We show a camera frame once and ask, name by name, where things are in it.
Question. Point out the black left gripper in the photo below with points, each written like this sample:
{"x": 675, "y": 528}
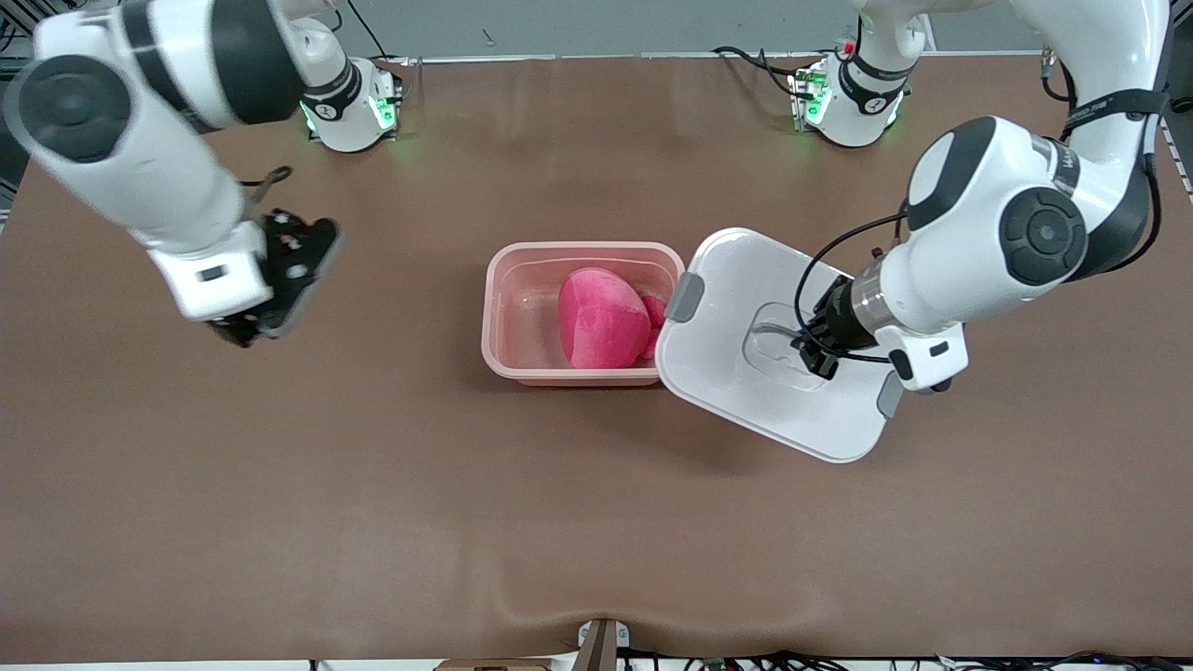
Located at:
{"x": 832, "y": 325}

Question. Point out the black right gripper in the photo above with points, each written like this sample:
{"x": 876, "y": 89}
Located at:
{"x": 242, "y": 332}

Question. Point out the white box lid grey latches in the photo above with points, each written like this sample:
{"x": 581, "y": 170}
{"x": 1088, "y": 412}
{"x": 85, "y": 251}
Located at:
{"x": 736, "y": 391}

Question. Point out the pink round plush toy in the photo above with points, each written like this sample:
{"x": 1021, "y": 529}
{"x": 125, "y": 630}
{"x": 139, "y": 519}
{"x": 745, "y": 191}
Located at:
{"x": 601, "y": 321}

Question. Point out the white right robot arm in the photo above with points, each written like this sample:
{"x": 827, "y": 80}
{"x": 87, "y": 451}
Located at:
{"x": 140, "y": 158}

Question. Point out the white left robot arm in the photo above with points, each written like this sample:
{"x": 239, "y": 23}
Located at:
{"x": 979, "y": 242}

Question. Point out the pink translucent plastic box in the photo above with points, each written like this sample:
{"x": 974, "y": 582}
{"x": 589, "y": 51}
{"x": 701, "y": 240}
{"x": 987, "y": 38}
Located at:
{"x": 522, "y": 317}

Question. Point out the brown table mat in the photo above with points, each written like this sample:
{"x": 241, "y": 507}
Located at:
{"x": 373, "y": 522}

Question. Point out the brown cardboard piece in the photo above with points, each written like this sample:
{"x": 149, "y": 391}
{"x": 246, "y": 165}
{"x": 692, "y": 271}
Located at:
{"x": 494, "y": 665}

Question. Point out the metal table clamp bracket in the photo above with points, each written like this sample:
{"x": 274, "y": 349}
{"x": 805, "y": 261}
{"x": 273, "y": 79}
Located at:
{"x": 601, "y": 648}

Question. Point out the silver aluminium frame profile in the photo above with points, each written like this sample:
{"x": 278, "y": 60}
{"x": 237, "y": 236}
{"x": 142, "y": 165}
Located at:
{"x": 1182, "y": 7}

